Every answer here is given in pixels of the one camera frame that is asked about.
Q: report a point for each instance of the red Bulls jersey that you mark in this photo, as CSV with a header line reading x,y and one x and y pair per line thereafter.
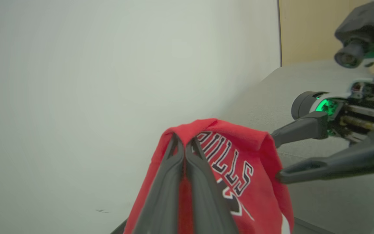
x,y
239,139

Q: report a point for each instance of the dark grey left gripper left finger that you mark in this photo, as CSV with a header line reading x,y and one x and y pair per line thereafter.
x,y
162,201

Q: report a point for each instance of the dark right wrist camera box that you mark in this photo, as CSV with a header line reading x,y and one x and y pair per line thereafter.
x,y
365,29

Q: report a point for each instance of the beige wooden panel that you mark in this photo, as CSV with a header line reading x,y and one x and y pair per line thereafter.
x,y
307,32

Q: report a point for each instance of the grey fabric sofa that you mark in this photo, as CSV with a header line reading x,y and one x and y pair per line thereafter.
x,y
330,208

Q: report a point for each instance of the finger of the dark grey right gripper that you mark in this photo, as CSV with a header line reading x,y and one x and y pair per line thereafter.
x,y
352,161
307,128

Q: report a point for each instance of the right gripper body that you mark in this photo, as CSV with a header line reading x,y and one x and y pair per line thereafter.
x,y
362,110

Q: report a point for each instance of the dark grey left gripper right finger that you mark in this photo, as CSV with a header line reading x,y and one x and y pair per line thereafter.
x,y
206,201

